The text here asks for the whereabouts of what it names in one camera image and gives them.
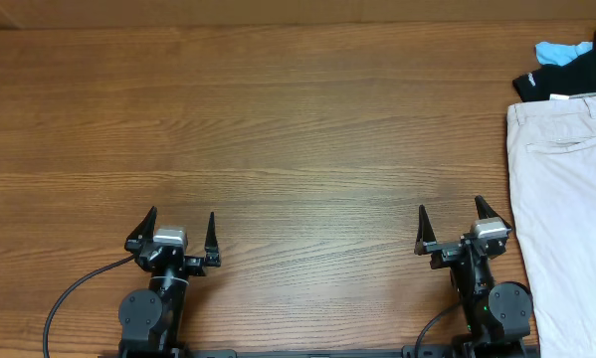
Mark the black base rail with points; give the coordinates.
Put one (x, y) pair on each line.
(426, 351)

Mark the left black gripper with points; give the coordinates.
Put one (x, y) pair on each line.
(197, 266)

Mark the black garment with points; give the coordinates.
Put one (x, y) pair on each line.
(577, 77)

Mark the light blue garment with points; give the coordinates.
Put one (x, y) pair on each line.
(560, 54)

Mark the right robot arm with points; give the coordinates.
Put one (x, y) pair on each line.
(497, 314)

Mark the beige shorts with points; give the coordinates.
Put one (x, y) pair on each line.
(551, 148)

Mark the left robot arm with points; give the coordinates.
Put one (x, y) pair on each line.
(150, 318)

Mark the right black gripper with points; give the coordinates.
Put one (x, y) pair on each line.
(467, 249)

